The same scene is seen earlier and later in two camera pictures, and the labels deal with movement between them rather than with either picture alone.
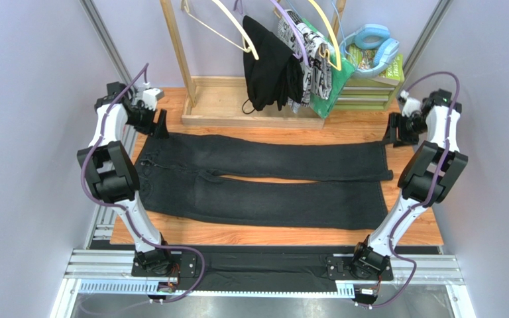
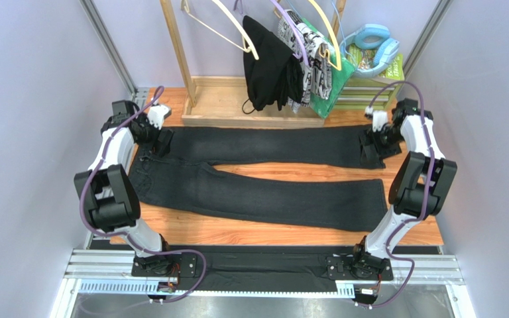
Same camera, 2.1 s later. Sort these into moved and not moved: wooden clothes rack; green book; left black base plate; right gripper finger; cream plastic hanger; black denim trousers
Moved: black denim trousers; right gripper finger
Not moved: cream plastic hanger; green book; wooden clothes rack; left black base plate
